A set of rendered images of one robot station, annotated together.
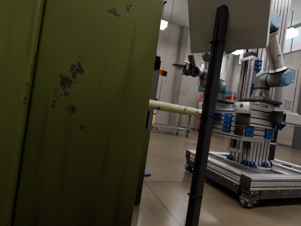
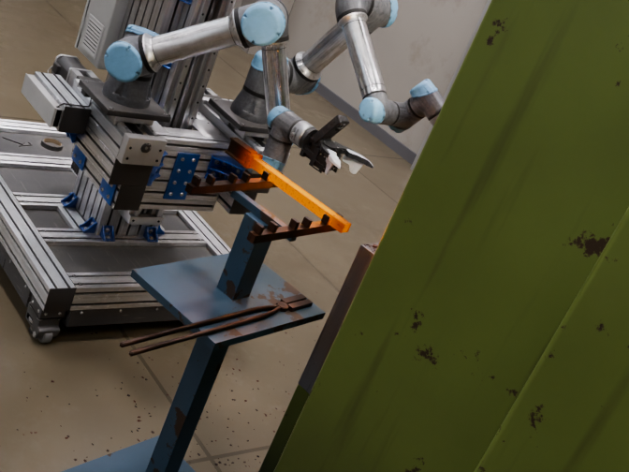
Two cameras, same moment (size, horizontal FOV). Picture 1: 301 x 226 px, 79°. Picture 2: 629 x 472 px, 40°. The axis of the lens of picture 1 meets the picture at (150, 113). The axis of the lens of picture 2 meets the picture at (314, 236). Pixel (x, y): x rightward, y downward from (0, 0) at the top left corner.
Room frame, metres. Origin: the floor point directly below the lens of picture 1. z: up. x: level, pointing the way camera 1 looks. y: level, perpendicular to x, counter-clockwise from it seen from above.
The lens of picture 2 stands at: (2.43, 1.95, 1.74)
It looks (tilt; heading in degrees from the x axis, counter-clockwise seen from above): 23 degrees down; 245
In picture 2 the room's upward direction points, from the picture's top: 23 degrees clockwise
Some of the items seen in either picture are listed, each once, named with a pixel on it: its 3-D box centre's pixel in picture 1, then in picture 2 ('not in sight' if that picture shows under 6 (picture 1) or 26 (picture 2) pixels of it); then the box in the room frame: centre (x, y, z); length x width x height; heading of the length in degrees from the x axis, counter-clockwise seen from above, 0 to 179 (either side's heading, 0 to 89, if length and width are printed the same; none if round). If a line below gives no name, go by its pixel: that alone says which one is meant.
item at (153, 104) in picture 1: (179, 109); not in sight; (0.99, -0.15, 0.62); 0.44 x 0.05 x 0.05; 120
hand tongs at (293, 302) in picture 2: not in sight; (226, 321); (1.80, 0.34, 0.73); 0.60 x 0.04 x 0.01; 34
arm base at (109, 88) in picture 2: (218, 96); (130, 83); (1.99, -0.71, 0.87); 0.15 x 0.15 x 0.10
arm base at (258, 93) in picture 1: (260, 94); (255, 101); (1.53, -0.89, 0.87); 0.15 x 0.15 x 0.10
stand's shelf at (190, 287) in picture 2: not in sight; (231, 295); (1.76, 0.19, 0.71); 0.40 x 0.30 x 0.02; 34
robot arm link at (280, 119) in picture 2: (204, 74); (286, 124); (1.57, -0.41, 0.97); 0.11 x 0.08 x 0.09; 120
